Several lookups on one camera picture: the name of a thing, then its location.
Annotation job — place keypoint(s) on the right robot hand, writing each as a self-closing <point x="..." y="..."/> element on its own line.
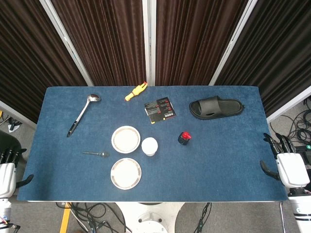
<point x="292" y="170"/>

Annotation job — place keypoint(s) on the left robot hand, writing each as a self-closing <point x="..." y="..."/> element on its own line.
<point x="7" y="177"/>

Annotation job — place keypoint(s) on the small metal spoon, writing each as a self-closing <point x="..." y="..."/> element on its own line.
<point x="105" y="154"/>

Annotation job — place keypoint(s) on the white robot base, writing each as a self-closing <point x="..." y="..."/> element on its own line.
<point x="149" y="217"/>

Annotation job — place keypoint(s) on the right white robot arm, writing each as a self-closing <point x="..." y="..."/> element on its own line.
<point x="301" y="206"/>

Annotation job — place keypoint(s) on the white paper cup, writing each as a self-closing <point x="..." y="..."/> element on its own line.
<point x="149" y="146"/>

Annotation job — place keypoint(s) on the black box green sticker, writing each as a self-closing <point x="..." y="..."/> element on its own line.
<point x="306" y="151"/>

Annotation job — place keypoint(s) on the thin metal table leg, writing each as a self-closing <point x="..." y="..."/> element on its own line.
<point x="282" y="218"/>

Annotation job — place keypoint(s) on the blue table cloth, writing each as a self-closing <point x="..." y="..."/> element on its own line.
<point x="206" y="170"/>

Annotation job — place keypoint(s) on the black slipper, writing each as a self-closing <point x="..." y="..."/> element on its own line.
<point x="213" y="108"/>

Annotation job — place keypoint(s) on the black bottle red cap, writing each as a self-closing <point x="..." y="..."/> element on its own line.
<point x="184" y="138"/>

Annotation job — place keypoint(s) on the lower white plate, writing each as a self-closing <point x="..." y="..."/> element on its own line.
<point x="126" y="173"/>

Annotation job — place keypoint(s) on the brown curtain panel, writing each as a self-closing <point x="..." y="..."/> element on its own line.
<point x="109" y="43"/>
<point x="279" y="48"/>
<point x="194" y="41"/>
<point x="29" y="55"/>

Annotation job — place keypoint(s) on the black printed card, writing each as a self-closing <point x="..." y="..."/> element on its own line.
<point x="160" y="110"/>

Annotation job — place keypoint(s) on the yellow rubber chicken toy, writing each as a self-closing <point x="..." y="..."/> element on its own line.
<point x="134" y="92"/>

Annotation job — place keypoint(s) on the white frame post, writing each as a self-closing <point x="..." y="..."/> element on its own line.
<point x="148" y="41"/>
<point x="66" y="41"/>
<point x="233" y="41"/>
<point x="289" y="104"/>
<point x="17" y="115"/>

